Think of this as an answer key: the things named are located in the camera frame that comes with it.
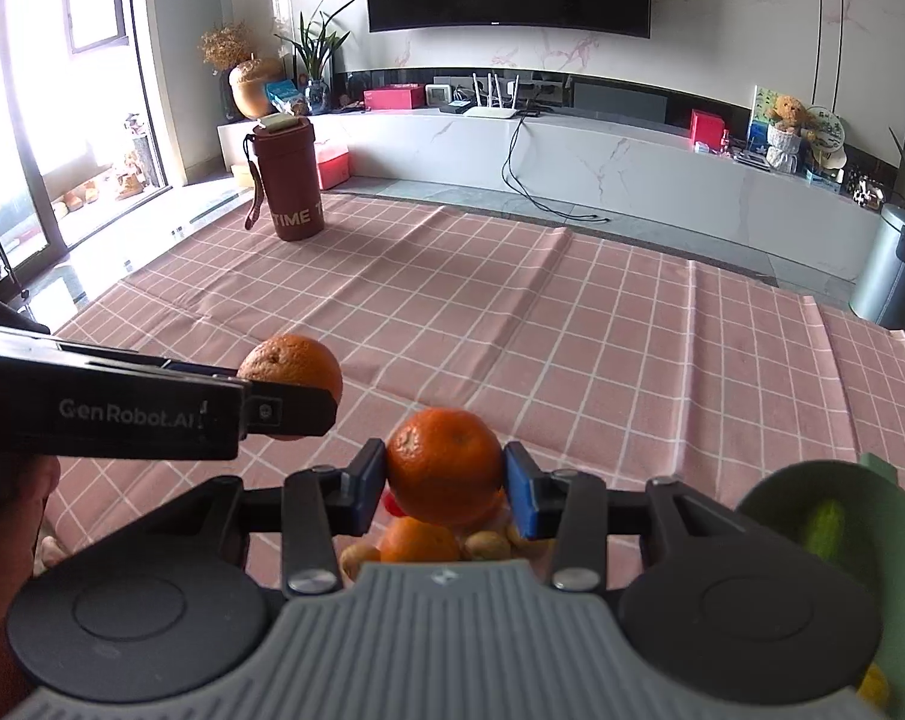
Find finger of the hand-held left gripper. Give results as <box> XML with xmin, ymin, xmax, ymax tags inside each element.
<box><xmin>239</xmin><ymin>378</ymin><xmax>340</xmax><ymax>440</ymax></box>
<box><xmin>160</xmin><ymin>361</ymin><xmax>242</xmax><ymax>382</ymax></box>

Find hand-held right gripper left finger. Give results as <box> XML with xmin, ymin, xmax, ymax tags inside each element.
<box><xmin>169</xmin><ymin>438</ymin><xmax>389</xmax><ymax>600</ymax></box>

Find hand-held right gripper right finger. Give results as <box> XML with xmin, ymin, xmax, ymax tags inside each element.
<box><xmin>502</xmin><ymin>440</ymin><xmax>733</xmax><ymax>593</ymax></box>

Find orange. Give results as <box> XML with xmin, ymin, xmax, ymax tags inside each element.
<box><xmin>379</xmin><ymin>516</ymin><xmax>463</xmax><ymax>565</ymax></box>
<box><xmin>385</xmin><ymin>408</ymin><xmax>507</xmax><ymax>527</ymax></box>
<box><xmin>238</xmin><ymin>334</ymin><xmax>344</xmax><ymax>441</ymax></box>

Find brown kiwi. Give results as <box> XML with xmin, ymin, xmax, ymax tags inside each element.
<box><xmin>463</xmin><ymin>531</ymin><xmax>511</xmax><ymax>563</ymax></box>

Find green bowl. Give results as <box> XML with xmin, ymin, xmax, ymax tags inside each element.
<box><xmin>738</xmin><ymin>453</ymin><xmax>905</xmax><ymax>695</ymax></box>

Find yellow green pear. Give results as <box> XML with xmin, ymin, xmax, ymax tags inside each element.
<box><xmin>856</xmin><ymin>662</ymin><xmax>894</xmax><ymax>707</ymax></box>

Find small tan potato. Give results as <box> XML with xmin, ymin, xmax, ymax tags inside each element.
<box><xmin>339</xmin><ymin>543</ymin><xmax>383</xmax><ymax>581</ymax></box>

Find pink checkered tablecloth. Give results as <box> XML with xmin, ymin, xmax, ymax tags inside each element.
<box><xmin>46</xmin><ymin>190</ymin><xmax>905</xmax><ymax>620</ymax></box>

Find small pink box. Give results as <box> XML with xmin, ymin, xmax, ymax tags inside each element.
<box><xmin>313</xmin><ymin>139</ymin><xmax>352</xmax><ymax>191</ymax></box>

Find brown round vase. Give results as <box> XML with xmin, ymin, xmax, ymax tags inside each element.
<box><xmin>228</xmin><ymin>56</ymin><xmax>286</xmax><ymax>122</ymax></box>

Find blue snack bag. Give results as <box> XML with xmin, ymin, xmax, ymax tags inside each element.
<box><xmin>264</xmin><ymin>79</ymin><xmax>311</xmax><ymax>118</ymax></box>

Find green cucumber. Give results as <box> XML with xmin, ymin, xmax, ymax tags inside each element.
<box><xmin>804</xmin><ymin>501</ymin><xmax>849</xmax><ymax>565</ymax></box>

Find glass sliding door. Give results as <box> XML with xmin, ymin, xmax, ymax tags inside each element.
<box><xmin>0</xmin><ymin>0</ymin><xmax>173</xmax><ymax>271</ymax></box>

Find dried flower bunch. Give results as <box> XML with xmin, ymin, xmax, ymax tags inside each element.
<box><xmin>199</xmin><ymin>21</ymin><xmax>256</xmax><ymax>77</ymax></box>

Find wide red box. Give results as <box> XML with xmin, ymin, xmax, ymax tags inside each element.
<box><xmin>362</xmin><ymin>86</ymin><xmax>427</xmax><ymax>113</ymax></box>

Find green plant in glass vase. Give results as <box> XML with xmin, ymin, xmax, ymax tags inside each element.
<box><xmin>273</xmin><ymin>0</ymin><xmax>358</xmax><ymax>116</ymax></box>

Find white marble television console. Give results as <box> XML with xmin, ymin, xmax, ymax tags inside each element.
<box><xmin>216</xmin><ymin>103</ymin><xmax>905</xmax><ymax>295</ymax></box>

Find white router with antennas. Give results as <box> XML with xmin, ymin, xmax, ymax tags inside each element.
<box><xmin>463</xmin><ymin>71</ymin><xmax>520</xmax><ymax>122</ymax></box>

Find small red box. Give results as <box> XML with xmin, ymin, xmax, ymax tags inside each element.
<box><xmin>690</xmin><ymin>109</ymin><xmax>732</xmax><ymax>146</ymax></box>

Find grey pedal trash can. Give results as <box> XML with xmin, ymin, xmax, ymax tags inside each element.
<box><xmin>847</xmin><ymin>202</ymin><xmax>905</xmax><ymax>329</ymax></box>

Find white woven basket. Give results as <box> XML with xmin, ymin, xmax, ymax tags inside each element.
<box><xmin>765</xmin><ymin>124</ymin><xmax>803</xmax><ymax>174</ymax></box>

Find green picture card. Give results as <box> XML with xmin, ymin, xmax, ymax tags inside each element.
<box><xmin>748</xmin><ymin>85</ymin><xmax>781</xmax><ymax>145</ymax></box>

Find brown teddy bear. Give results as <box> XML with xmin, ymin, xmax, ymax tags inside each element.
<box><xmin>768</xmin><ymin>94</ymin><xmax>818</xmax><ymax>137</ymax></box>

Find round painted fan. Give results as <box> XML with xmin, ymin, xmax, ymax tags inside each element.
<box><xmin>802</xmin><ymin>106</ymin><xmax>848</xmax><ymax>156</ymax></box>

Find maroon tumbler with strap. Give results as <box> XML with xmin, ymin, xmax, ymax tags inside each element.
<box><xmin>242</xmin><ymin>113</ymin><xmax>326</xmax><ymax>243</ymax></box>

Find black cable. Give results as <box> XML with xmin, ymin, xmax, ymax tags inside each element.
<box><xmin>502</xmin><ymin>112</ymin><xmax>613</xmax><ymax>225</ymax></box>

